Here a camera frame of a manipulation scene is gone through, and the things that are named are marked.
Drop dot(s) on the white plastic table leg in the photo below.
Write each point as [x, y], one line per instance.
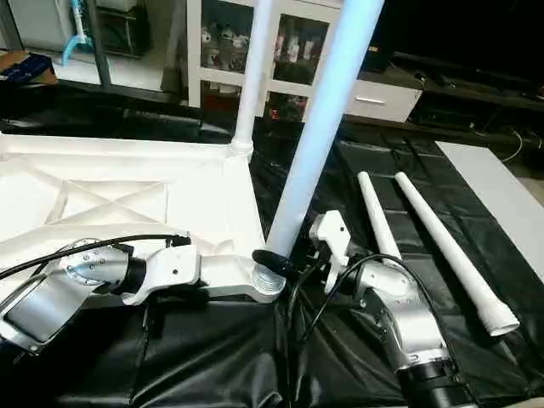
[323, 127]
[253, 72]
[455, 251]
[376, 212]

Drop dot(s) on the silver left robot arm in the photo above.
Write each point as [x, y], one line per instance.
[59, 293]

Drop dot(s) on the dark low media cabinet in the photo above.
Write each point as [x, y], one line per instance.
[480, 98]

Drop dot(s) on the white drawer unit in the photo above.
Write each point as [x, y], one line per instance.
[382, 100]

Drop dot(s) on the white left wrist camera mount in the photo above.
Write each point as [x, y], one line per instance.
[166, 270]

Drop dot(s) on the white glass door cabinet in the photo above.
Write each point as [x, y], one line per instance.
[246, 47]

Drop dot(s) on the brown cardboard box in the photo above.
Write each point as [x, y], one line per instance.
[25, 68]

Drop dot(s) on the white flat board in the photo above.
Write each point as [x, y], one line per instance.
[501, 187]

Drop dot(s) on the light blue plastic object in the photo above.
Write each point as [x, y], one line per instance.
[76, 38]

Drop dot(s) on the white plastic table top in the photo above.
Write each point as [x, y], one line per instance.
[102, 195]

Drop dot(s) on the grey vertical metal pole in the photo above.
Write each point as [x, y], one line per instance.
[98, 47]

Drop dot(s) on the black work mat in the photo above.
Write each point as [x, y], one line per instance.
[221, 357]

